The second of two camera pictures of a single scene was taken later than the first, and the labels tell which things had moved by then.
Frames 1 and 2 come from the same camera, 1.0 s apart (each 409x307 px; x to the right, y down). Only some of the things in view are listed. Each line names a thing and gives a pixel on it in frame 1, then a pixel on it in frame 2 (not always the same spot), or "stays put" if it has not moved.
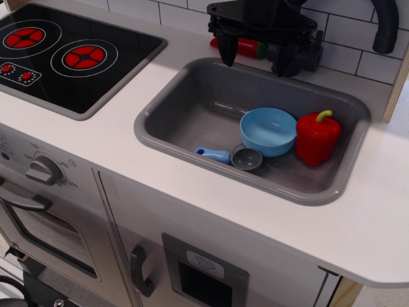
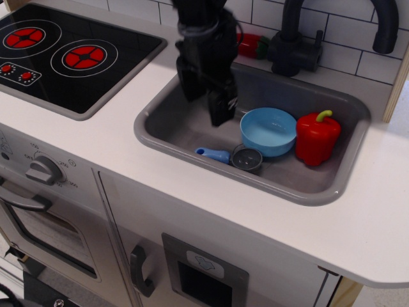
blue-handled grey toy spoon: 246,158 stays put
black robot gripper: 280,21 → 210,40
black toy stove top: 69,65 stays put
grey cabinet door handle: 145,287 stays put
